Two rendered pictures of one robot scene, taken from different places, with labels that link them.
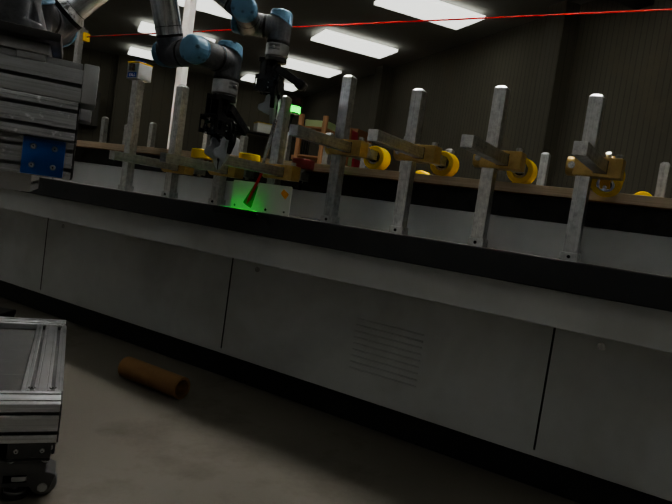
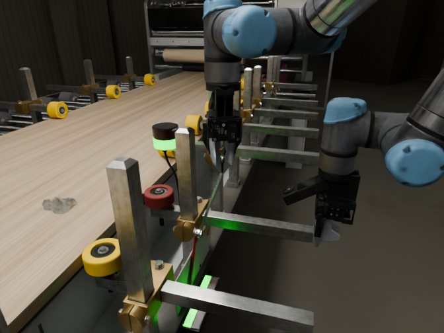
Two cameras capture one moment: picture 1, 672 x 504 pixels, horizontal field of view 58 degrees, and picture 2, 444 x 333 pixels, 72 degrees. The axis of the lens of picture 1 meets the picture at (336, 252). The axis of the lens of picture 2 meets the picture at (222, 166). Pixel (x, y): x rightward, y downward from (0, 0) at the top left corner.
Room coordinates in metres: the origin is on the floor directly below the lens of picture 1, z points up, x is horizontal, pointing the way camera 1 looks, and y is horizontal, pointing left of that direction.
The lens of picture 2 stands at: (2.19, 0.91, 1.31)
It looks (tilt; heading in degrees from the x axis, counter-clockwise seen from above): 25 degrees down; 254
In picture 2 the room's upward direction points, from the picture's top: straight up
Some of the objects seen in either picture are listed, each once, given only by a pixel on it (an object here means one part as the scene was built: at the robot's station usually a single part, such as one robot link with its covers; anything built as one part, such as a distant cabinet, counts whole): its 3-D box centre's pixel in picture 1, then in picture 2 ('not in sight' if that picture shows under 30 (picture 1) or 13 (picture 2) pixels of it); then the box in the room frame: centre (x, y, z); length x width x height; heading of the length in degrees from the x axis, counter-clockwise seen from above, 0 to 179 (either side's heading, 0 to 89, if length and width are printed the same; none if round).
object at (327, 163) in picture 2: (225, 89); (336, 160); (1.78, 0.39, 1.05); 0.08 x 0.08 x 0.05
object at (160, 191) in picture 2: (301, 174); (160, 207); (2.15, 0.16, 0.85); 0.08 x 0.08 x 0.11
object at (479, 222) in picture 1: (489, 172); (246, 121); (1.70, -0.39, 0.91); 0.03 x 0.03 x 0.48; 59
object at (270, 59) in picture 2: not in sight; (268, 92); (1.31, -1.03, 0.90); 0.03 x 0.03 x 0.48; 59
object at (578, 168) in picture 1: (594, 167); (257, 101); (1.56, -0.62, 0.94); 0.13 x 0.06 x 0.05; 59
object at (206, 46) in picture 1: (198, 52); (398, 134); (1.71, 0.46, 1.12); 0.11 x 0.11 x 0.08; 56
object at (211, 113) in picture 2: (271, 76); (222, 112); (2.01, 0.29, 1.15); 0.09 x 0.08 x 0.12; 79
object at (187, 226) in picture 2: (280, 172); (191, 219); (2.08, 0.23, 0.84); 0.13 x 0.06 x 0.05; 59
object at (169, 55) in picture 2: not in sight; (224, 57); (1.33, -2.05, 1.04); 1.43 x 0.12 x 0.12; 149
